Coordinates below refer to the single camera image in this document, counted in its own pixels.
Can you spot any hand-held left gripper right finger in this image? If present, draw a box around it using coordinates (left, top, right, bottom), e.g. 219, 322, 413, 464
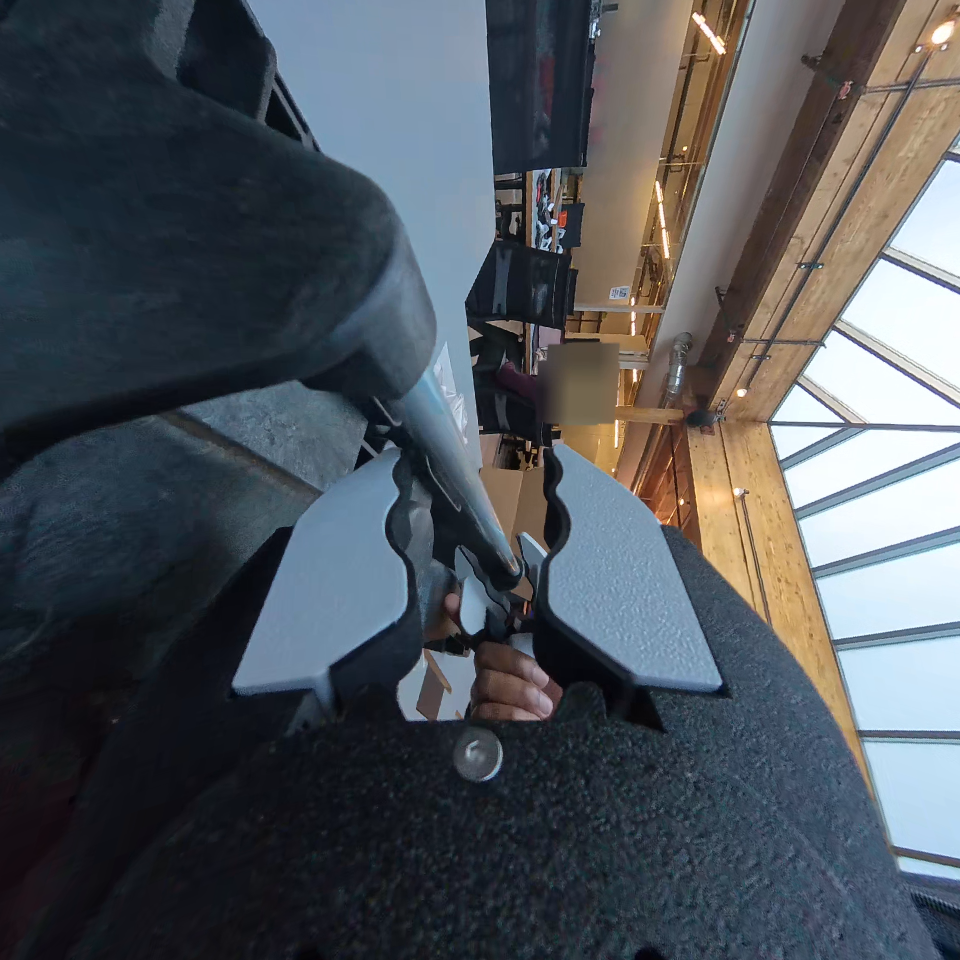
534, 444, 726, 735

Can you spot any dark wooden ceiling beam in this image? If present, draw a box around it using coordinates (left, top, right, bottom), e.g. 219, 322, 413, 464
693, 0, 946, 376

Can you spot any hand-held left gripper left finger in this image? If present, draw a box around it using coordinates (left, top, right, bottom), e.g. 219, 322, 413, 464
231, 446, 438, 738

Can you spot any silver ventilation duct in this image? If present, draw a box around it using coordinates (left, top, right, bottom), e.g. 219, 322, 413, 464
660, 332, 696, 414

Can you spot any large slanted window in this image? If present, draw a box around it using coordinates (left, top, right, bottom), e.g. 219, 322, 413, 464
768, 135, 960, 882

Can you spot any person's right hand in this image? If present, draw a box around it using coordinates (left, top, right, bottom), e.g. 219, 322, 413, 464
468, 639, 564, 723

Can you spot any clear plastic bag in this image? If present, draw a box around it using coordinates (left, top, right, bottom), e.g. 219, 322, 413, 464
431, 341, 474, 451

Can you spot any white desk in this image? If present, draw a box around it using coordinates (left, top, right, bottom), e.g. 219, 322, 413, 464
247, 0, 502, 481

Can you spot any black mesh office chair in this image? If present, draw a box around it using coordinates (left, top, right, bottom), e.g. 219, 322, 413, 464
465, 238, 580, 331

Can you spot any cardboard box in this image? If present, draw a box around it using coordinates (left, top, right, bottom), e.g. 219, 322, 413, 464
480, 466, 552, 546

